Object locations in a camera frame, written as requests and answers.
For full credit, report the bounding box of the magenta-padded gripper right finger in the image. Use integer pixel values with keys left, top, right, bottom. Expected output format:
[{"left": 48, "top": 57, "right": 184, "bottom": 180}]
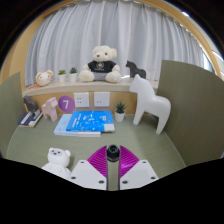
[{"left": 118, "top": 145, "right": 160, "bottom": 191}]

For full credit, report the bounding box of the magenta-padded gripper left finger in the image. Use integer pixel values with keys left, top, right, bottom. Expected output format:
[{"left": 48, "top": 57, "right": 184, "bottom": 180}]
[{"left": 68, "top": 145, "right": 109, "bottom": 191}]

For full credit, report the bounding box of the white bear-shaped figurine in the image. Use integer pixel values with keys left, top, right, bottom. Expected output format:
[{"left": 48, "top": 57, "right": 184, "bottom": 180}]
[{"left": 41, "top": 147, "right": 73, "bottom": 180}]

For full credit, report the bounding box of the bright blue book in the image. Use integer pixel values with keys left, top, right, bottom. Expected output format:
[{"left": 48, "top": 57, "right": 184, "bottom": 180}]
[{"left": 65, "top": 110, "right": 116, "bottom": 133}]

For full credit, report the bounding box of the spiky potted plant white pot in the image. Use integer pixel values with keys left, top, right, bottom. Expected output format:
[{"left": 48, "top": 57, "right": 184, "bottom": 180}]
[{"left": 114, "top": 101, "right": 127, "bottom": 123}]

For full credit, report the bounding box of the round purple number sign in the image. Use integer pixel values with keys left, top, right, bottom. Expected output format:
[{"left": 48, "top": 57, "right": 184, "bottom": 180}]
[{"left": 58, "top": 95, "right": 76, "bottom": 114}]

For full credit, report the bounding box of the large white horse figurine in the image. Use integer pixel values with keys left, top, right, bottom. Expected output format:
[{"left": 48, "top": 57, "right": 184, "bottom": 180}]
[{"left": 128, "top": 73, "right": 172, "bottom": 135}]

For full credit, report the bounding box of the pink horse figurine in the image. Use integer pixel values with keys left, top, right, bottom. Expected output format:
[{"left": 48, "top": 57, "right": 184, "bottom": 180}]
[{"left": 41, "top": 96, "right": 59, "bottom": 123}]

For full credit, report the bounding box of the green desk divider panel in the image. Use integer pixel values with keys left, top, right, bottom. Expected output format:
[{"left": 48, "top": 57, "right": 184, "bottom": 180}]
[
  {"left": 156, "top": 59, "right": 224, "bottom": 167},
  {"left": 0, "top": 71, "right": 28, "bottom": 158}
]

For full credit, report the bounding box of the light wooden shelf ledge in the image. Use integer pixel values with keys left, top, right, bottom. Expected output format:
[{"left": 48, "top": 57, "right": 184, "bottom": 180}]
[{"left": 21, "top": 77, "right": 159, "bottom": 98}]

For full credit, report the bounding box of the dark grey horse figurine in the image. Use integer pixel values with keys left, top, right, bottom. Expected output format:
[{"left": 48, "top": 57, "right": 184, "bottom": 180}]
[{"left": 22, "top": 95, "right": 39, "bottom": 113}]

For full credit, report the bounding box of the small potted plant white pot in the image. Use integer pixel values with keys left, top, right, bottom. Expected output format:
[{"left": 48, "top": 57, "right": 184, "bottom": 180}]
[
  {"left": 57, "top": 69, "right": 67, "bottom": 83},
  {"left": 68, "top": 66, "right": 79, "bottom": 83}
]

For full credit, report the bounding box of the black horse figurine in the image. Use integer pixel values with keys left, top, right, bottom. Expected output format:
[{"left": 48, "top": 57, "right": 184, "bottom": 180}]
[{"left": 125, "top": 60, "right": 147, "bottom": 80}]

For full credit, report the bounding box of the small cream plush toy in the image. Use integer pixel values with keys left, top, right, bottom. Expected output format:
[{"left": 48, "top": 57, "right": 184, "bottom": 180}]
[{"left": 34, "top": 69, "right": 54, "bottom": 88}]

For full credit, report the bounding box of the cream teddy bear black shirt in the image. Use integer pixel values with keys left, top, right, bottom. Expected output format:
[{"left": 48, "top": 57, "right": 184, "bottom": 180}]
[{"left": 78, "top": 45, "right": 123, "bottom": 84}]

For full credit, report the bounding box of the light grey curtain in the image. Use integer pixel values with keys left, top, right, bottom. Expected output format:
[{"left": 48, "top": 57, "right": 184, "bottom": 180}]
[{"left": 24, "top": 0, "right": 209, "bottom": 87}]

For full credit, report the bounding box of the white wall socket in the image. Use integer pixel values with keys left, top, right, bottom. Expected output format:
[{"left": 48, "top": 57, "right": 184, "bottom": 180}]
[
  {"left": 93, "top": 91, "right": 111, "bottom": 108},
  {"left": 73, "top": 92, "right": 91, "bottom": 109}
]

